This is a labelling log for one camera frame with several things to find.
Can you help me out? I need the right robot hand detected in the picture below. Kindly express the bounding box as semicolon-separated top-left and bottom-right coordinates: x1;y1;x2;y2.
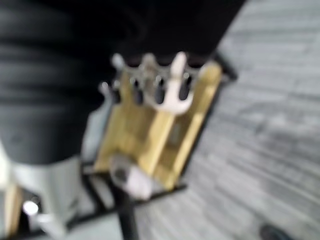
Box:
0;0;247;237

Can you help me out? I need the white anchor-shaped piece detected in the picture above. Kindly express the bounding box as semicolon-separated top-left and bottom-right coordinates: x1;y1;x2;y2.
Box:
151;51;191;117

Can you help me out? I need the grey and white slipper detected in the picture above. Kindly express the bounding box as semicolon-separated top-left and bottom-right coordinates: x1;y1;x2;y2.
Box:
109;154;154;200

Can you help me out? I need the light wooden board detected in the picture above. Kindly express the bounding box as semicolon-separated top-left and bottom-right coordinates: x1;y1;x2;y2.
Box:
4;184;24;236

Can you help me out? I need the dark robot foot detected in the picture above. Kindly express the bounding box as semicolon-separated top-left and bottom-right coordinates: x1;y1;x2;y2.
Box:
259;223;285;240

